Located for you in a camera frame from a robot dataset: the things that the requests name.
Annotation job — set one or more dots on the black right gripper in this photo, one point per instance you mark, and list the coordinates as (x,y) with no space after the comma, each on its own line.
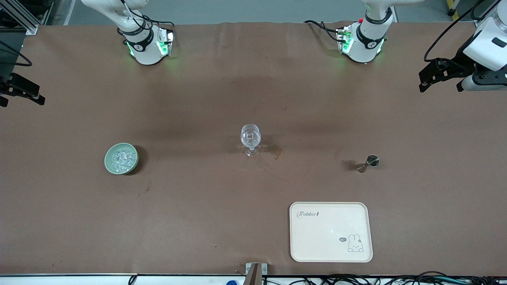
(16,85)

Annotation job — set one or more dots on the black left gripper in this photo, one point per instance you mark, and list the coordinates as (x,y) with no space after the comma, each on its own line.
(460,60)

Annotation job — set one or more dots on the metal jigger cup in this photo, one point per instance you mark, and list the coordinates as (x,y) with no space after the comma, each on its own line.
(372,160)

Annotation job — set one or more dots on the clear ice cubes pile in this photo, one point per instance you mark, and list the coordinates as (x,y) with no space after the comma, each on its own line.
(122,158)

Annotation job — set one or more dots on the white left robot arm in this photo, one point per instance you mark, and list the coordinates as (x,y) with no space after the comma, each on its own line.
(366,39)

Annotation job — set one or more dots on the clear wine glass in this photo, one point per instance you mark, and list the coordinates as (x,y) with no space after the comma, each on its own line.
(250,136)

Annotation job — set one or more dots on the green ceramic bowl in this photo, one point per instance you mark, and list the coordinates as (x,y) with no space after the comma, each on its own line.
(107,160)

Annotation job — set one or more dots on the brown table cover sheet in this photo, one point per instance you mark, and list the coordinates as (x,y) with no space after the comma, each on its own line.
(253,79)

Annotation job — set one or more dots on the cream rabbit print tray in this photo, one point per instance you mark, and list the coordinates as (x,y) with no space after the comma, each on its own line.
(330,237)

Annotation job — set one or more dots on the grey metal mount bracket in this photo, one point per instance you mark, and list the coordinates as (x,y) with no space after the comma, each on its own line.
(256,273)

